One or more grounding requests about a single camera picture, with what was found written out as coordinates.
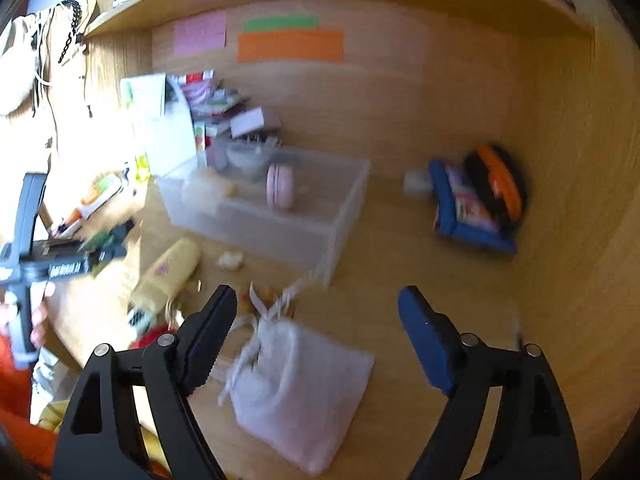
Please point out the fruit print box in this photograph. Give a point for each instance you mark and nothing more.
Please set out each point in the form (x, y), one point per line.
(200, 136)

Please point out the orange sticky note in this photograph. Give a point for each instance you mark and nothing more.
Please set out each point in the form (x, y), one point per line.
(290, 46)

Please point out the pile of colourful packets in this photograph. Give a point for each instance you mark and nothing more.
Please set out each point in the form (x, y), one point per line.
(210, 95)

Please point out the green sticky note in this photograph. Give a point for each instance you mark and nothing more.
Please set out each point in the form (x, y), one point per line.
(280, 23)

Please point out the orange clothing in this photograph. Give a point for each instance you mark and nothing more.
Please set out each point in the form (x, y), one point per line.
(15, 390)

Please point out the white and pink box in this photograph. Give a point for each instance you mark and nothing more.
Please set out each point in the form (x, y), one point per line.
(252, 121)

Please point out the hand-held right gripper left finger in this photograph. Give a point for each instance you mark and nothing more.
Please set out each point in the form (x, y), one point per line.
(215, 330)

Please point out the person's left hand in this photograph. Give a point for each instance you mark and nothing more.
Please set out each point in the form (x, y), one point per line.
(40, 322)

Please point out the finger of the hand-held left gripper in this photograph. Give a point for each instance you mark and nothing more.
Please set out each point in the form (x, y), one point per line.
(107, 256)
(117, 230)

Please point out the yellow lotion bottle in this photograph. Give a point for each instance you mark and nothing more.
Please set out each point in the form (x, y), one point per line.
(167, 270)

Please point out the cream cylindrical container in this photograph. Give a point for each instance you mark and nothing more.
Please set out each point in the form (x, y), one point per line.
(210, 187)

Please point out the pink sticky note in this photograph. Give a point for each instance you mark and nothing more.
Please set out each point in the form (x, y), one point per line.
(200, 34)

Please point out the small white wad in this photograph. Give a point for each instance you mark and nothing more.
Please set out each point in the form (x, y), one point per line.
(230, 260)

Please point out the pink round case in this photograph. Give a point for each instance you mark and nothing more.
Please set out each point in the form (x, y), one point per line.
(280, 185)

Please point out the clear plastic storage box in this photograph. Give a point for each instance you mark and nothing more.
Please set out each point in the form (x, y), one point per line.
(300, 230)

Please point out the white cloth bag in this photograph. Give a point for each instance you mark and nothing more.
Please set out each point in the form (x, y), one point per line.
(17, 60)

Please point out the orange and white tube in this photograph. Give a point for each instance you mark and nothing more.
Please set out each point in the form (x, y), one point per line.
(100, 196)

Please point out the yellow green packet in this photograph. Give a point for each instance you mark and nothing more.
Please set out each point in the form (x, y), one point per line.
(141, 167)

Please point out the black and orange case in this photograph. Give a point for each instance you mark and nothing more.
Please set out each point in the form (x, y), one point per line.
(500, 180)

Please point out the wooden desktop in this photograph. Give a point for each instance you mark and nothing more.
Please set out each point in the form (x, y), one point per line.
(400, 280)

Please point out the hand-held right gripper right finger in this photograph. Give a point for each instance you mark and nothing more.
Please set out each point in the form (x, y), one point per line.
(425, 335)

